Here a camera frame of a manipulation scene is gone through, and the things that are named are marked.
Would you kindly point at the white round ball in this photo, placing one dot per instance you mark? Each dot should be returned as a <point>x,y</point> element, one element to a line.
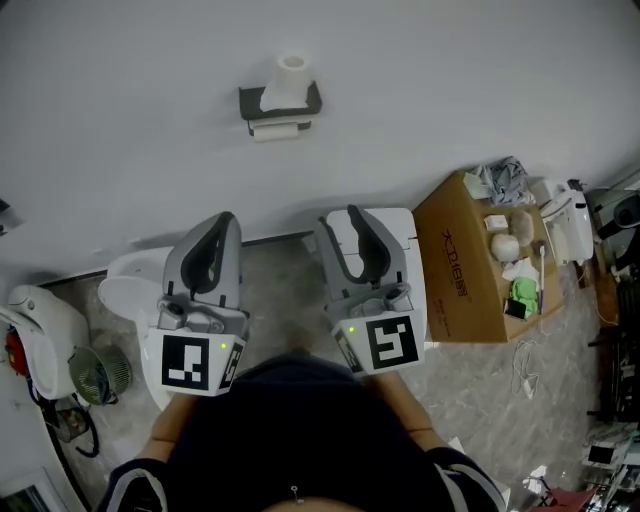
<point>505,247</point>

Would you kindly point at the person's left forearm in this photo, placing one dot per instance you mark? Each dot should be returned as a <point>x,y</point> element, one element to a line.
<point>167,430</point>

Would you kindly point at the person's right forearm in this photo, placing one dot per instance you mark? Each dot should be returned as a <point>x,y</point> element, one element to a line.
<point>405,410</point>

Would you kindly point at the green mesh basket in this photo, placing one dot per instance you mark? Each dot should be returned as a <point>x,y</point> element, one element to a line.
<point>100,375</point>

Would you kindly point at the red round object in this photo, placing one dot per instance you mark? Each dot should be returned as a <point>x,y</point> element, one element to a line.
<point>14,350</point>

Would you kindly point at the pale tissue pack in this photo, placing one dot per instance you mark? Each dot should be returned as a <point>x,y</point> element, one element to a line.
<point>477,185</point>

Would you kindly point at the brown furry ball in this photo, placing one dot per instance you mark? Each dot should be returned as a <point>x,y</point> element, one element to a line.
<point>522,227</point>

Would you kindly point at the green cloth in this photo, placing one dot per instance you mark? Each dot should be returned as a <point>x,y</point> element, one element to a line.
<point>524,295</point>

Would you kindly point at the small white box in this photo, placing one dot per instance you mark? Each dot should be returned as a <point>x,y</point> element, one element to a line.
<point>495,223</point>

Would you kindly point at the dark metal rack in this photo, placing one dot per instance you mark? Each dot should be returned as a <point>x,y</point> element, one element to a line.
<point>625,350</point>

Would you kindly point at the grey cloth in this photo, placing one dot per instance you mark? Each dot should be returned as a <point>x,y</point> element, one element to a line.
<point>507,180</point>

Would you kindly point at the white crumpled tissue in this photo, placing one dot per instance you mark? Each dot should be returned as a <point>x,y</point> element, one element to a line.
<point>517,270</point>

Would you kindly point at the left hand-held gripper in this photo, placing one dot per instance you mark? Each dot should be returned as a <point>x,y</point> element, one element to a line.
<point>185,357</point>

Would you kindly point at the brown cardboard box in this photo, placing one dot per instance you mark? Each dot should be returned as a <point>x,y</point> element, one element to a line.
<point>460,240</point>

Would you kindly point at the black phone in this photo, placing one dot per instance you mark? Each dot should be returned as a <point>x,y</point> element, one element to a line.
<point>516,309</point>

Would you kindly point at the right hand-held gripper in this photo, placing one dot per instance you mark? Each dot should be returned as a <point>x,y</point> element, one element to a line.
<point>390,345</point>

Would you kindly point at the person's dark shirt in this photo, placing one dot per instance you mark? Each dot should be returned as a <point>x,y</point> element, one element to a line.
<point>300,425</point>

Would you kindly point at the white toilet paper roll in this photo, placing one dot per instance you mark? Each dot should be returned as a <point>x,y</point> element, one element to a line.
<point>290,80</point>

